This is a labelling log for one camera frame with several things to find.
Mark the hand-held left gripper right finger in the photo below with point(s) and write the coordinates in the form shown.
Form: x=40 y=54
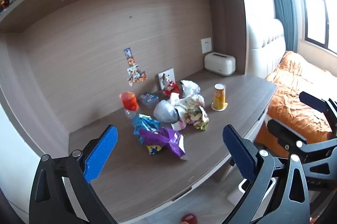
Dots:
x=239 y=153

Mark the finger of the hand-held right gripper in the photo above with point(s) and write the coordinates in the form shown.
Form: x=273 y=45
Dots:
x=285 y=136
x=314 y=100

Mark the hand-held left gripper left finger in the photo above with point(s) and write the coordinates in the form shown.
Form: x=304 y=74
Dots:
x=101 y=153

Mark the white trash bin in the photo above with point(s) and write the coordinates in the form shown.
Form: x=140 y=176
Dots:
x=237 y=192

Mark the blue snack bag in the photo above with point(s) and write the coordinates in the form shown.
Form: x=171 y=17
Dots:
x=143 y=125

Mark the colourful wrapper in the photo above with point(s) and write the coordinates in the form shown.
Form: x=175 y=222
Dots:
x=196 y=117

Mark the yellow paper cup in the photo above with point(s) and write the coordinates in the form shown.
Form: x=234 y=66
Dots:
x=219 y=97

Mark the purple snack bag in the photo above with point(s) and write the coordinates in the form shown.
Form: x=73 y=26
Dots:
x=163 y=141

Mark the pink carton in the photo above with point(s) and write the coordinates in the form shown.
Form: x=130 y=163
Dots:
x=178 y=125

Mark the blue card box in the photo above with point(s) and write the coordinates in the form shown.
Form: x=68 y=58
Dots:
x=148 y=100

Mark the white wrapper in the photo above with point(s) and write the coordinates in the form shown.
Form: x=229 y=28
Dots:
x=188 y=101

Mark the grey plastic bag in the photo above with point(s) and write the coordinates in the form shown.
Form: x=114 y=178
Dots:
x=164 y=111

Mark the bed with orange blanket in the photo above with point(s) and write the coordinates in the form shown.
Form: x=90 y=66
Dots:
x=292 y=87

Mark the beige padded headboard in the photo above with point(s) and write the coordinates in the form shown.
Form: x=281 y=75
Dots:
x=266 y=50

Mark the window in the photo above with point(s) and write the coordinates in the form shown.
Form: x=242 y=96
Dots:
x=316 y=19

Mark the clear plastic bag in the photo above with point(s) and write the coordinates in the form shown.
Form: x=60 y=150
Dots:
x=190 y=87

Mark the red slipper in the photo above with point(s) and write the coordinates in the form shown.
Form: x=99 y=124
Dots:
x=190 y=219

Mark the cartoon sticker strip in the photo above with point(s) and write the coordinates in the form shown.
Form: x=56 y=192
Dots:
x=133 y=70

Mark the white tissue box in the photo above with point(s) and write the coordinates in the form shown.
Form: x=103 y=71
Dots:
x=219 y=63

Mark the red cartoon packet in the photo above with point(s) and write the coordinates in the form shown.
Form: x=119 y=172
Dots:
x=172 y=87

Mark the grey curtain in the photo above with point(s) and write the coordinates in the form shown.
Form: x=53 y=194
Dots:
x=280 y=3

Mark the wooden desk with shelves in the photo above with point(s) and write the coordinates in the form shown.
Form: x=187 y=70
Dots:
x=226 y=16

